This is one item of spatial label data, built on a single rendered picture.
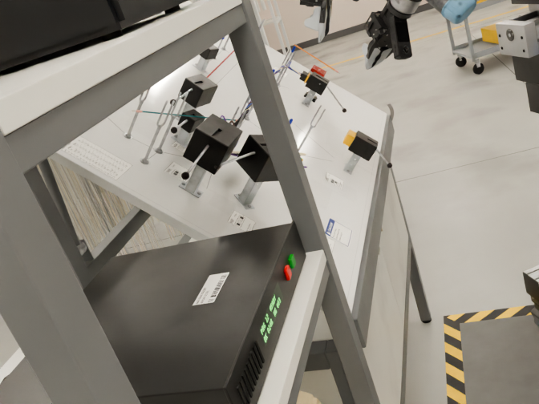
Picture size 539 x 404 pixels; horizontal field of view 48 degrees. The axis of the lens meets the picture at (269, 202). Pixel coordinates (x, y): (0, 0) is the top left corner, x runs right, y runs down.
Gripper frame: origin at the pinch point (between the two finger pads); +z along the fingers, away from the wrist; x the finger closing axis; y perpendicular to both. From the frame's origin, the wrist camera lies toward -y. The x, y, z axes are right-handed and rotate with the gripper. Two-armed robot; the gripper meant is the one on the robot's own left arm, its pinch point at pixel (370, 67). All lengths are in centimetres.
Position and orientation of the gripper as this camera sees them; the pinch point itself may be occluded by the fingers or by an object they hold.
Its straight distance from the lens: 179.2
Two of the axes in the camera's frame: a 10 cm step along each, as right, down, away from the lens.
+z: -3.3, 5.6, 7.6
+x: -8.8, 1.1, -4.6
